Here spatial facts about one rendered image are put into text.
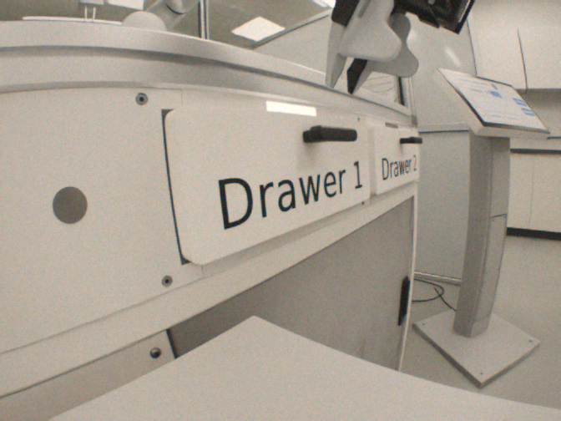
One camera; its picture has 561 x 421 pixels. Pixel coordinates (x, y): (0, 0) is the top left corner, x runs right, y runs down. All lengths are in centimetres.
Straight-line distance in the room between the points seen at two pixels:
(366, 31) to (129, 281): 25
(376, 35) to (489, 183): 102
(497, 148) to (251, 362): 116
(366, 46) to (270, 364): 24
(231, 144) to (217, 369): 16
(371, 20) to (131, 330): 29
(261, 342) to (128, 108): 18
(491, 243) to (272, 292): 109
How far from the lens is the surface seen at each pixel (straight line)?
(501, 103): 123
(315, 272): 36
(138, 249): 19
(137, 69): 20
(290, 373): 18
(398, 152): 55
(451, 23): 26
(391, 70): 28
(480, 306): 140
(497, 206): 125
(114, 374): 24
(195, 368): 20
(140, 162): 19
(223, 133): 20
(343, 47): 23
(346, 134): 27
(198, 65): 23
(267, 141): 23
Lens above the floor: 89
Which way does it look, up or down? 11 degrees down
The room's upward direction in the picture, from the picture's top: 5 degrees counter-clockwise
